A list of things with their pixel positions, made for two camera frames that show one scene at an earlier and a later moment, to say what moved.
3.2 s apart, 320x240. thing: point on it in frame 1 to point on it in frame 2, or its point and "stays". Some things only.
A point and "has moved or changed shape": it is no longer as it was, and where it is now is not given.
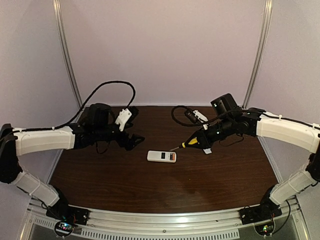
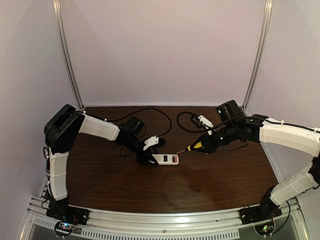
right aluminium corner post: (260, 51) stays
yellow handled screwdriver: (183, 144) has moved or changed shape
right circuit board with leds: (265, 229) stays
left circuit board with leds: (63, 228) stays
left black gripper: (127, 141) to (143, 155)
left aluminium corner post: (58, 20) stays
